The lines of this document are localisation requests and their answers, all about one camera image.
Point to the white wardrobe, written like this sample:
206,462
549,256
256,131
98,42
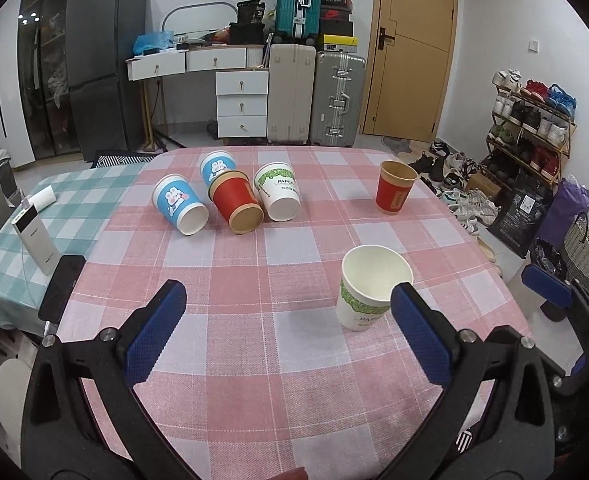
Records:
14,110

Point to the purple bag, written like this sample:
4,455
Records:
569,205

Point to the black white striped mat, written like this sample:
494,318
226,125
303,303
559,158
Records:
119,159

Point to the metal shoe rack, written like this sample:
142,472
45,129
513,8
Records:
569,132

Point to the black printed sack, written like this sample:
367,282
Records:
522,215

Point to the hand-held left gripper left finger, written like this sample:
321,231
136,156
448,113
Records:
157,332

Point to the blue bunny paper cup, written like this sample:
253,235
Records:
217,165
177,202

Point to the silver suitcase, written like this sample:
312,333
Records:
338,97

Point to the white cup with green print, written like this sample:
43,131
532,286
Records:
364,280
277,192

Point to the black smartphone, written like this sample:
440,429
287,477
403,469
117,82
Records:
62,290

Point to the rows of racked sneakers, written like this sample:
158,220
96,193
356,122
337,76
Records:
529,117

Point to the blue plastic bag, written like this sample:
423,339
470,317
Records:
152,42

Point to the teal suitcase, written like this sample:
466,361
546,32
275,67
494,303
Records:
298,0

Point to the red paper cup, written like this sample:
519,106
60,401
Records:
395,190
234,200

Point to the white drawer unit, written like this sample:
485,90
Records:
242,105

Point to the pile of scattered shoes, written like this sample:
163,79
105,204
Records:
462,200

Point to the yellow black shoe box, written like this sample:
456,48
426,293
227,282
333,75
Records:
338,43

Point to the person's left hand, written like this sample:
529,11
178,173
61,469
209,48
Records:
292,474

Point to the arched mirror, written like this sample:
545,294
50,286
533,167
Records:
199,15

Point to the white power bank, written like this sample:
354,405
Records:
34,237

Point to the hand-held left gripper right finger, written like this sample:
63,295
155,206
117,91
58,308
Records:
419,332

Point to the woven basket bag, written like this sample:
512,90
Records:
587,250

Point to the dark grey refrigerator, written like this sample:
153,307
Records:
107,65

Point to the beige suitcase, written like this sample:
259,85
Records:
290,92

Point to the cardboard box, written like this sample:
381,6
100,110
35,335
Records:
485,182

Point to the white vanity desk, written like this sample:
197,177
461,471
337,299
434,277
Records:
199,60

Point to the glass door cabinet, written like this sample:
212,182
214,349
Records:
47,60

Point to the green checked tablecloth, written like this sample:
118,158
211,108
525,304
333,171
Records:
79,200

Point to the wooden door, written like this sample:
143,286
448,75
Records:
409,60

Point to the pink checked tablecloth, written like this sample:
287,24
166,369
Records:
284,270

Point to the white tissue pack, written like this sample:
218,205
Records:
42,197

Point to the black plastic bag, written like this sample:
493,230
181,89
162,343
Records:
548,255

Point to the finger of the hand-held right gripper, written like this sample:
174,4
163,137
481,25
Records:
547,285

